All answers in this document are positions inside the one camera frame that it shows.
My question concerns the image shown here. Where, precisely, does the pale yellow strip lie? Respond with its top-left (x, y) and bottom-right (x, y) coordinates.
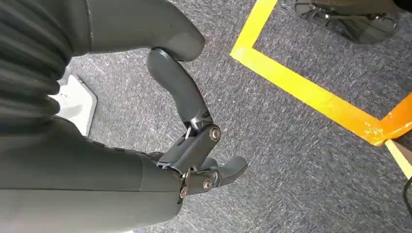
top-left (384, 139), bottom-right (412, 180)

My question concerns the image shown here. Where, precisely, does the black floor cable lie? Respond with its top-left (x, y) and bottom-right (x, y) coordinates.
top-left (402, 175), bottom-right (412, 220)

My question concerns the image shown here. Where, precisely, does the yellow orange floor tape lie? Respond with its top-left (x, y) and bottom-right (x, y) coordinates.
top-left (229, 0), bottom-right (412, 147)

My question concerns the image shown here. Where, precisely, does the black robot foot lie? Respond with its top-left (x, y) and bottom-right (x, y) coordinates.
top-left (294, 0), bottom-right (412, 45)

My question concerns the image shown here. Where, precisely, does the white floor plate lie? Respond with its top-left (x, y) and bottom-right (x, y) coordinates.
top-left (48, 67), bottom-right (98, 138)

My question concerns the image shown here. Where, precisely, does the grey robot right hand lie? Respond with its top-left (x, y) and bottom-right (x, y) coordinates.
top-left (0, 0), bottom-right (249, 233)

